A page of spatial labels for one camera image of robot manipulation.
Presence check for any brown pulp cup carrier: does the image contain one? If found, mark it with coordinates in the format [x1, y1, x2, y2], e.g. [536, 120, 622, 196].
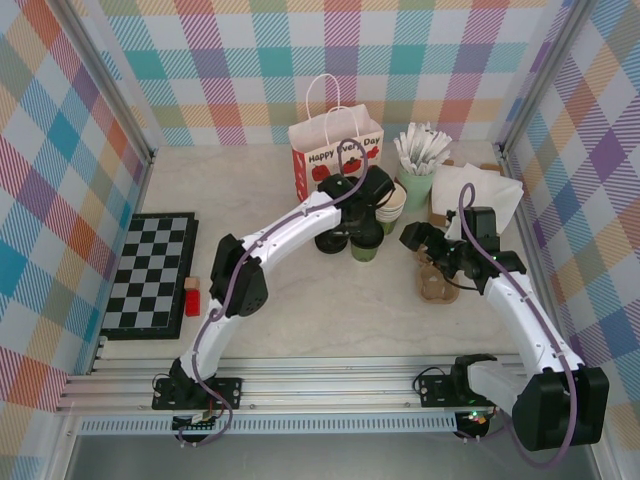
[414, 247, 460, 304]

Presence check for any white red paper gift bag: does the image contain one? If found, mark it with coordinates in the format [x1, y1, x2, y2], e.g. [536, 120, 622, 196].
[287, 73, 386, 204]

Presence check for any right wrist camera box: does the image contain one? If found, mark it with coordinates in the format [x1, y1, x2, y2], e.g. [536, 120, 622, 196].
[443, 208, 466, 240]

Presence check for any mint green holder cup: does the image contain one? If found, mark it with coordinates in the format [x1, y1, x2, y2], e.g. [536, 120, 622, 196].
[397, 164, 434, 212]

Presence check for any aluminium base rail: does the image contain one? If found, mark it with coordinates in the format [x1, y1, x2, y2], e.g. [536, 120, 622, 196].
[54, 355, 609, 414]

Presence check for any white paper napkin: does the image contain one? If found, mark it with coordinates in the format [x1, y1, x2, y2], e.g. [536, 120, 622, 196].
[430, 162, 525, 235]

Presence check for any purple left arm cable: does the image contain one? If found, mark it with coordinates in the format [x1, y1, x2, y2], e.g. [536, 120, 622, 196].
[174, 137, 371, 447]

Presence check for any small lit circuit board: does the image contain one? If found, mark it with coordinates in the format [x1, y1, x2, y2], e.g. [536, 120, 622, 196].
[459, 409, 490, 429]

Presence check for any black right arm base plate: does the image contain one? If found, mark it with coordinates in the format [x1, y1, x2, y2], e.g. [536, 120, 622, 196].
[417, 374, 511, 409]

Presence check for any stack of green paper cups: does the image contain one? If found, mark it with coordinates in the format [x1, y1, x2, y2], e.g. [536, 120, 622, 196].
[374, 182, 409, 236]

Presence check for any white slotted cable duct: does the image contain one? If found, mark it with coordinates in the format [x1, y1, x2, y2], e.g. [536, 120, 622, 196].
[77, 417, 461, 435]

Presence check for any white paper stick packet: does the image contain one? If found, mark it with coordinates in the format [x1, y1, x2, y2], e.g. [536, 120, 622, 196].
[393, 137, 417, 174]
[405, 122, 426, 169]
[433, 130, 454, 169]
[422, 127, 441, 174]

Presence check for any black grey chessboard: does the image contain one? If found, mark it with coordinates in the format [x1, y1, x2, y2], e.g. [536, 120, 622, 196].
[99, 210, 200, 342]

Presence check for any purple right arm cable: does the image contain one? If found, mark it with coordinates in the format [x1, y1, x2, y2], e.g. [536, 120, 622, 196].
[457, 182, 581, 469]

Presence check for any aluminium frame post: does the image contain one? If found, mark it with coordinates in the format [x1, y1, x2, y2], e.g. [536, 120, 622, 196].
[497, 0, 596, 161]
[59, 0, 156, 164]

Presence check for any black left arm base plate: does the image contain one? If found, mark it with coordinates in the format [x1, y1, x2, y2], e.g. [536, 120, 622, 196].
[151, 377, 244, 412]

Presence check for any small green circuit board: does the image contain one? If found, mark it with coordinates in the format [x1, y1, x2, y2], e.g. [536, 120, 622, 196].
[172, 412, 221, 432]

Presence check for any green paper coffee cup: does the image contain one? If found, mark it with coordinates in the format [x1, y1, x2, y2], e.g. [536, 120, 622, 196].
[351, 227, 384, 265]

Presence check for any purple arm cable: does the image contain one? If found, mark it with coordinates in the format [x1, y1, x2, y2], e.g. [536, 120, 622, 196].
[457, 182, 581, 469]
[174, 137, 371, 447]

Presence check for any aluminium side rail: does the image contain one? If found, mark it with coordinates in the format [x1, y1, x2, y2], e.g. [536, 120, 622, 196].
[494, 142, 574, 369]

